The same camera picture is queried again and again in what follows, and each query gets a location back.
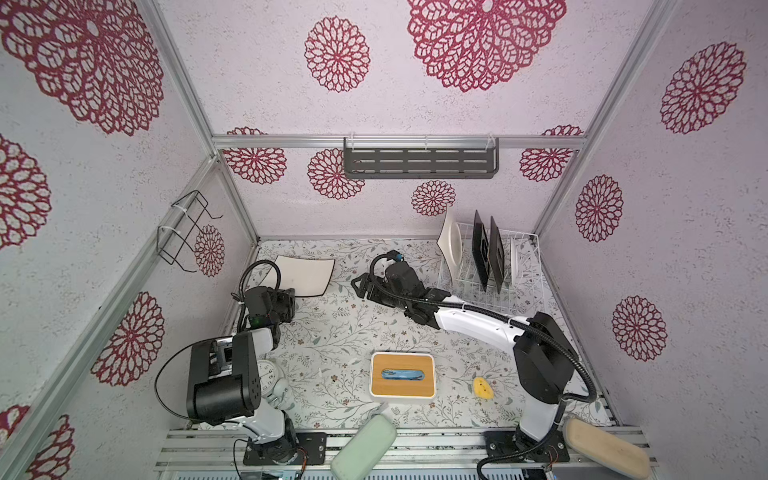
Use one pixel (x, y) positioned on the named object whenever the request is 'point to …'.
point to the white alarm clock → (274, 385)
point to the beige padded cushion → (606, 448)
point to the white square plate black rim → (450, 242)
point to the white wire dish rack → (524, 298)
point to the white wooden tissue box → (403, 375)
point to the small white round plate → (514, 256)
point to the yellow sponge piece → (483, 389)
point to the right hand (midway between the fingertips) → (359, 280)
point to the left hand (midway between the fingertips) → (295, 290)
